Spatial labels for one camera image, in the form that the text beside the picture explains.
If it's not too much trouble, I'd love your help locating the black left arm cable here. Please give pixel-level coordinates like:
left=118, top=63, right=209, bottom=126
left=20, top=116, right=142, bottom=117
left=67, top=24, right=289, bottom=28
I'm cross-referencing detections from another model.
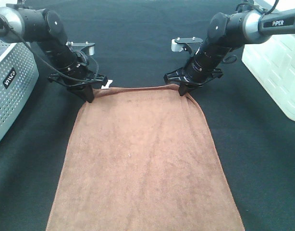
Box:
left=0, top=9, right=100, bottom=80

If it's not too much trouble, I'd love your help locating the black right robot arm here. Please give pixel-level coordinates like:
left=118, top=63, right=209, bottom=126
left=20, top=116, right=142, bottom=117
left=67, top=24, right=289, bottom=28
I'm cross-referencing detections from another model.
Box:
left=164, top=3, right=295, bottom=96

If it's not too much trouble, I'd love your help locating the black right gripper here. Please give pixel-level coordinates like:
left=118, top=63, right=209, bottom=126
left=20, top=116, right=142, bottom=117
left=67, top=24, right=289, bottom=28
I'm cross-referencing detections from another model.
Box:
left=163, top=67, right=221, bottom=96

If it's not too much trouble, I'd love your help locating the brown microfibre towel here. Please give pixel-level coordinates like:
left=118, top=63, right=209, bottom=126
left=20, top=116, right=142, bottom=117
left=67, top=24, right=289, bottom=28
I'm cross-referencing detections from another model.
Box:
left=46, top=84, right=244, bottom=231

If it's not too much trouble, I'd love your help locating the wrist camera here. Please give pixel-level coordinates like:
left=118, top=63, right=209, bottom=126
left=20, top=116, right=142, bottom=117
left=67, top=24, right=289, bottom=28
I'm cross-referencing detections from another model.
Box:
left=171, top=37, right=203, bottom=54
left=65, top=41, right=95, bottom=56

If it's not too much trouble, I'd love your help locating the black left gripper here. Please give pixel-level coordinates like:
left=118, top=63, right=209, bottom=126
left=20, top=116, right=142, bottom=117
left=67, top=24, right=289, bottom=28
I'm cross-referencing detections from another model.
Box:
left=48, top=72, right=107, bottom=103

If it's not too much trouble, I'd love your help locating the black table mat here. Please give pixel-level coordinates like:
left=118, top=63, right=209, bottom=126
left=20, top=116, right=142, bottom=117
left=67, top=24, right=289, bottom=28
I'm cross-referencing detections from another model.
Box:
left=0, top=0, right=295, bottom=231

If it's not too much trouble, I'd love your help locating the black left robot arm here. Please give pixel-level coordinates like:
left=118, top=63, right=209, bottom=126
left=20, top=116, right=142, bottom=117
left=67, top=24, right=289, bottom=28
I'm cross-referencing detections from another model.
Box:
left=0, top=1, right=108, bottom=103

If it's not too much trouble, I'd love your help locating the white plastic storage bin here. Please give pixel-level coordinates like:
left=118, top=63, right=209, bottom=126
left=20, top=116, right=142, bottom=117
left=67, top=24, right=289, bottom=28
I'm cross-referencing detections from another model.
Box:
left=241, top=0, right=295, bottom=123

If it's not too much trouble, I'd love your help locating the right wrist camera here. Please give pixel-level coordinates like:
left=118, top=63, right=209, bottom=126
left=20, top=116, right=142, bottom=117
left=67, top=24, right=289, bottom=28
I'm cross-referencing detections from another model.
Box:
left=171, top=37, right=203, bottom=54

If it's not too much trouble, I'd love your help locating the grey perforated laundry basket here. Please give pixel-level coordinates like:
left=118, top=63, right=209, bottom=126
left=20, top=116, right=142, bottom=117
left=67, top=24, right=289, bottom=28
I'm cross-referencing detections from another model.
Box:
left=0, top=40, right=39, bottom=141

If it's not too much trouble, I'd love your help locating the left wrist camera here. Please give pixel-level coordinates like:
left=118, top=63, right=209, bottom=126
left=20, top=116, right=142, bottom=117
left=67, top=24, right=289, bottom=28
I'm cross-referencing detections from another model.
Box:
left=65, top=41, right=95, bottom=56

